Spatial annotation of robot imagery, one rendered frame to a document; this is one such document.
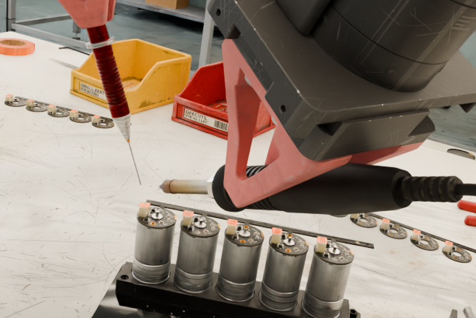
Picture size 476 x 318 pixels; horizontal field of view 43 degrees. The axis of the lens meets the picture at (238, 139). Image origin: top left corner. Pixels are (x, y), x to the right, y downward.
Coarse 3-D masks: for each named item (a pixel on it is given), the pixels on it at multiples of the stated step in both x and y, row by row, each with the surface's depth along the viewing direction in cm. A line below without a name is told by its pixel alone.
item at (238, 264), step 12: (228, 240) 36; (228, 252) 37; (240, 252) 36; (252, 252) 36; (228, 264) 37; (240, 264) 37; (252, 264) 37; (228, 276) 37; (240, 276) 37; (252, 276) 37; (216, 288) 38; (228, 288) 37; (240, 288) 37; (252, 288) 38; (240, 300) 38
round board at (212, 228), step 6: (198, 216) 38; (204, 216) 38; (192, 222) 38; (204, 222) 38; (210, 222) 38; (216, 222) 38; (186, 228) 37; (192, 228) 37; (210, 228) 37; (216, 228) 37; (192, 234) 36; (198, 234) 36; (204, 234) 36; (210, 234) 36; (216, 234) 37
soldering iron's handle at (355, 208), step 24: (264, 168) 27; (336, 168) 23; (360, 168) 23; (384, 168) 22; (216, 192) 29; (288, 192) 25; (312, 192) 24; (336, 192) 23; (360, 192) 22; (384, 192) 21; (408, 192) 21; (432, 192) 20
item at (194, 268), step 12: (204, 228) 37; (180, 240) 37; (192, 240) 36; (204, 240) 36; (216, 240) 37; (180, 252) 37; (192, 252) 37; (204, 252) 37; (180, 264) 37; (192, 264) 37; (204, 264) 37; (180, 276) 38; (192, 276) 37; (204, 276) 38; (180, 288) 38; (192, 288) 38; (204, 288) 38
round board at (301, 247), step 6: (282, 234) 37; (294, 234) 38; (270, 240) 37; (294, 240) 37; (300, 240) 37; (276, 246) 36; (282, 246) 36; (288, 246) 36; (294, 246) 37; (300, 246) 37; (306, 246) 37; (282, 252) 36; (288, 252) 36; (294, 252) 36; (300, 252) 36; (306, 252) 36
